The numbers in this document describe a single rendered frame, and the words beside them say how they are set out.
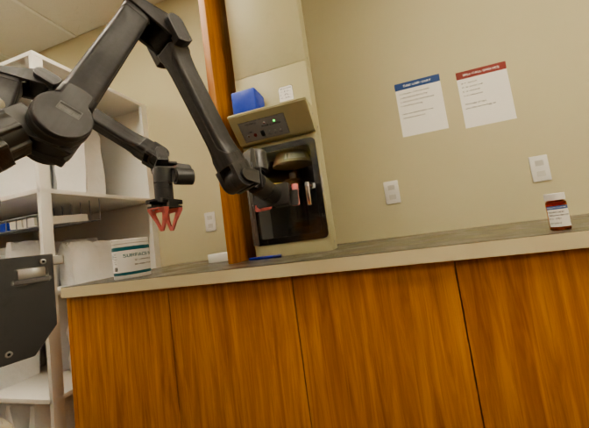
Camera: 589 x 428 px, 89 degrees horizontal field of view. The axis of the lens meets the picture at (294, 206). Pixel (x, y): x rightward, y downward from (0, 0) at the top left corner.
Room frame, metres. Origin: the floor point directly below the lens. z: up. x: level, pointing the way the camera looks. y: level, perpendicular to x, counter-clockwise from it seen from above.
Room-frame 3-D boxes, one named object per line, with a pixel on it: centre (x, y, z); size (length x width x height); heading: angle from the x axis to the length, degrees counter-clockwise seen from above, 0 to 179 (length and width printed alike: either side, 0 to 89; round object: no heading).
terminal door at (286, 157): (1.20, 0.03, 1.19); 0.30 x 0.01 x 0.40; 74
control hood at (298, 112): (1.15, 0.05, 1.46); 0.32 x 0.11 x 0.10; 74
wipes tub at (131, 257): (1.19, 0.66, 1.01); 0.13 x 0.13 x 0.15
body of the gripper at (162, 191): (0.97, 0.41, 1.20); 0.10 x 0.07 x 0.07; 164
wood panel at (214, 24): (1.42, 0.20, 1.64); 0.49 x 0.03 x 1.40; 164
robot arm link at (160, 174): (0.97, 0.41, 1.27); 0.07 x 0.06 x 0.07; 131
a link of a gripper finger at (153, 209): (0.96, 0.42, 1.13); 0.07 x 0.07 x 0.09; 74
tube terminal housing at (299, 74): (1.33, -0.01, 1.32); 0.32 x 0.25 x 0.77; 74
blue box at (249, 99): (1.17, 0.13, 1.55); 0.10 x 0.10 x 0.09; 74
